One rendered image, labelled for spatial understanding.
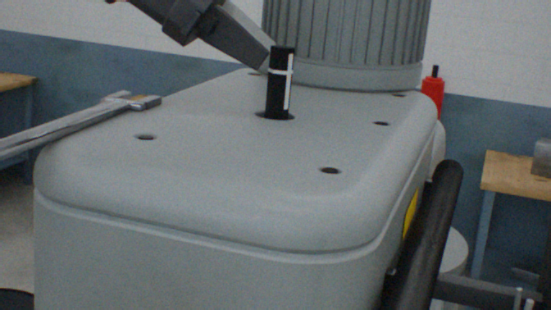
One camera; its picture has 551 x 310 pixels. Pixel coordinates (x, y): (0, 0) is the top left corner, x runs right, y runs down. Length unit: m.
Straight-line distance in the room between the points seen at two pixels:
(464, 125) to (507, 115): 0.28
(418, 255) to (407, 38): 0.30
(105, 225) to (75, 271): 0.04
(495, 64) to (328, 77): 4.08
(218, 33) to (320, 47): 0.20
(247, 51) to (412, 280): 0.23
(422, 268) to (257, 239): 0.18
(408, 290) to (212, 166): 0.17
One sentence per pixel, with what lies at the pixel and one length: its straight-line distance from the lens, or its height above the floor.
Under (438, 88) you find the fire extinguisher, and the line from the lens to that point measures 4.76.
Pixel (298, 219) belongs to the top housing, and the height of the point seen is 1.88.
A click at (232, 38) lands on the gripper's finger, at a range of 0.62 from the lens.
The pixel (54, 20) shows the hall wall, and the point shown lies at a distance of 5.88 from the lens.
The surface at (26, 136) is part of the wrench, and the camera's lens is 0.52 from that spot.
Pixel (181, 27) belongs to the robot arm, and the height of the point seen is 1.97.
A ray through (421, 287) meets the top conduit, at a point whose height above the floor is 1.80.
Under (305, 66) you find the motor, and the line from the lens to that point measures 0.80.
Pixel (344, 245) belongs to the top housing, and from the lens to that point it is 0.46.
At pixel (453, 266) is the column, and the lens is 1.22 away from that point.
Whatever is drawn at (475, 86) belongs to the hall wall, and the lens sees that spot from 4.88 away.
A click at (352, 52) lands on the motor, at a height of 1.93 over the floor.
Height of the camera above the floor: 2.04
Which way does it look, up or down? 16 degrees down
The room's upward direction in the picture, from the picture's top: 5 degrees clockwise
